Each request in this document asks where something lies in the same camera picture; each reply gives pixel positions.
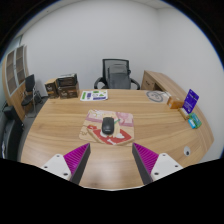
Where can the orange cardboard box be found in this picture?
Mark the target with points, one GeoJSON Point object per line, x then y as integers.
{"type": "Point", "coordinates": [175, 102]}

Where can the wooden shelf cabinet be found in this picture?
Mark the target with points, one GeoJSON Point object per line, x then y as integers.
{"type": "Point", "coordinates": [14, 73]}

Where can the black computer mouse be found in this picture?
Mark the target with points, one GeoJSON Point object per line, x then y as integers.
{"type": "Point", "coordinates": [107, 125]}

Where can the silver desk cable grommet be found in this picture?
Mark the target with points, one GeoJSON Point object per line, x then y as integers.
{"type": "Point", "coordinates": [187, 151]}

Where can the small blue box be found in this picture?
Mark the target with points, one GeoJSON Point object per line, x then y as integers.
{"type": "Point", "coordinates": [191, 123]}

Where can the green flat box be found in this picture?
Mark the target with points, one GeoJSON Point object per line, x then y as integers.
{"type": "Point", "coordinates": [195, 119]}

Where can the dark brown product box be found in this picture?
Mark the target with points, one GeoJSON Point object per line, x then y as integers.
{"type": "Point", "coordinates": [68, 86]}

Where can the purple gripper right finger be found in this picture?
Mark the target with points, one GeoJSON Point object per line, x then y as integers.
{"type": "Point", "coordinates": [153, 166]}

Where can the small tan box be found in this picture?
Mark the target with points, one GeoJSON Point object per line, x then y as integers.
{"type": "Point", "coordinates": [184, 114]}

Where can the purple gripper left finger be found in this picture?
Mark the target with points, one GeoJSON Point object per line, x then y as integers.
{"type": "Point", "coordinates": [71, 165]}

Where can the small brown product box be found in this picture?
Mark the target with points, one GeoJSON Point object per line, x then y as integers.
{"type": "Point", "coordinates": [51, 88]}

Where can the colourful printed mouse pad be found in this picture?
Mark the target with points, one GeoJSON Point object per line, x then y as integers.
{"type": "Point", "coordinates": [123, 128]}

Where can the wooden side desk return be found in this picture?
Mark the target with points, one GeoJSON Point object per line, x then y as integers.
{"type": "Point", "coordinates": [159, 81]}

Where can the black visitor chair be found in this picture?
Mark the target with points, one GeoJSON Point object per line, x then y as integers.
{"type": "Point", "coordinates": [31, 95]}

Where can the grey mesh office chair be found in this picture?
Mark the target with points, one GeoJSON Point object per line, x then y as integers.
{"type": "Point", "coordinates": [116, 75]}

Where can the purple standing sign card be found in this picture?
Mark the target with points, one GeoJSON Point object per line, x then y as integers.
{"type": "Point", "coordinates": [190, 101]}

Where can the white green leaflet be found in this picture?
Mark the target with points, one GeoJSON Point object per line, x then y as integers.
{"type": "Point", "coordinates": [94, 95]}

